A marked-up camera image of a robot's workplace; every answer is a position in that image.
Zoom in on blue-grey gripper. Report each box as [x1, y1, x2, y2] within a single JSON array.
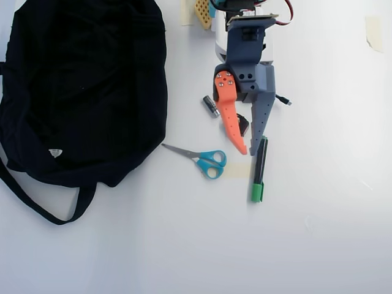
[[213, 17, 278, 157]]

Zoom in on black braided USB cable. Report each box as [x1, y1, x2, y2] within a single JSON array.
[[274, 94, 293, 107]]

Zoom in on white and teal robot base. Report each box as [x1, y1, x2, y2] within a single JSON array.
[[209, 0, 222, 18]]

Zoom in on black fabric bag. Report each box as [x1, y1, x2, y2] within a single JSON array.
[[0, 0, 170, 227]]

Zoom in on black cylindrical battery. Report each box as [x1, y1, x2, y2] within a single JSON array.
[[202, 95, 222, 119]]

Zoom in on beige masking tape strip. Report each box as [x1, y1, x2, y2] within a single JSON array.
[[364, 15, 385, 54], [225, 164, 252, 179], [180, 0, 197, 27]]

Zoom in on black marker with green cap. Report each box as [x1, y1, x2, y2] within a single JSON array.
[[251, 135, 270, 203]]

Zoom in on yellow perforated block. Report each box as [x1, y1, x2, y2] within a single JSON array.
[[194, 0, 214, 31]]

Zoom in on black ring-shaped strap device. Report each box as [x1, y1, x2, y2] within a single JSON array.
[[235, 112, 251, 137]]

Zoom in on blue-handled scissors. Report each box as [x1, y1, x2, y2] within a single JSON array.
[[161, 143, 228, 180]]

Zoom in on camera circuit board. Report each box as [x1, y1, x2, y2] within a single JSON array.
[[225, 13, 280, 25]]

